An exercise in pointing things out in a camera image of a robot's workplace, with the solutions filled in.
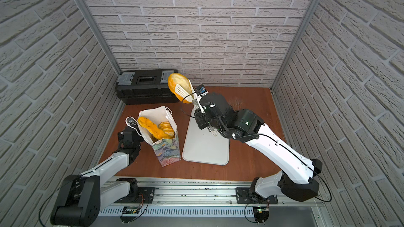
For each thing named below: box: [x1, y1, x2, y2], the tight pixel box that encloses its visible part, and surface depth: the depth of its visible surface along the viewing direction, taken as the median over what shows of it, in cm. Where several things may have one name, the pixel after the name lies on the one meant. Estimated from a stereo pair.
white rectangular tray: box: [182, 106, 230, 165], surface depth 90 cm
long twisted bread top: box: [137, 116, 174, 140], surface depth 75 cm
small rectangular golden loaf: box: [158, 120, 175, 138], surface depth 83 cm
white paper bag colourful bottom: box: [137, 106, 182, 168], surface depth 76 cm
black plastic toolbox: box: [115, 68, 180, 106], surface depth 102 cm
